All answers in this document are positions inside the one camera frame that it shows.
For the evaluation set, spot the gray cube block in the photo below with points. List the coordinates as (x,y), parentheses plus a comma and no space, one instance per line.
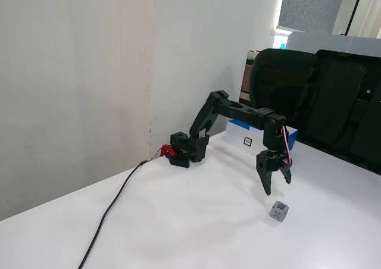
(278,214)

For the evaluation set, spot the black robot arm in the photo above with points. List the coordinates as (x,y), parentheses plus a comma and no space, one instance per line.
(238,111)

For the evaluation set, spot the black mesh office chair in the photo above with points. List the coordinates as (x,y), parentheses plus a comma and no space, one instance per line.
(276,72)

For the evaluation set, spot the beige curtain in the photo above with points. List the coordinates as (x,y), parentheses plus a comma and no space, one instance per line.
(372,13)

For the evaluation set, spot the blue bottle cap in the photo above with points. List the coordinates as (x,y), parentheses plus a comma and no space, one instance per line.
(282,46)

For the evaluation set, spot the white desk partition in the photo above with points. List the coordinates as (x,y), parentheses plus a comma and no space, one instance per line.
(327,43)

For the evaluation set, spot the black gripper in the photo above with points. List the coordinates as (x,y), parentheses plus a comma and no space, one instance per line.
(269,162)

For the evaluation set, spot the black glossy chair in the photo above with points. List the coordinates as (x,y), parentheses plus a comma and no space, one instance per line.
(336,102)

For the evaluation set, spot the red table clamp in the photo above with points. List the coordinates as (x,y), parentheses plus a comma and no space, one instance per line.
(165,150)

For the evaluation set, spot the blue and white cardboard box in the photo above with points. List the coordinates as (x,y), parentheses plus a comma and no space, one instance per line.
(235,136)

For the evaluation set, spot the grey roller blind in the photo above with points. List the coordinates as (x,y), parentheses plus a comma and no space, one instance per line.
(312,7)

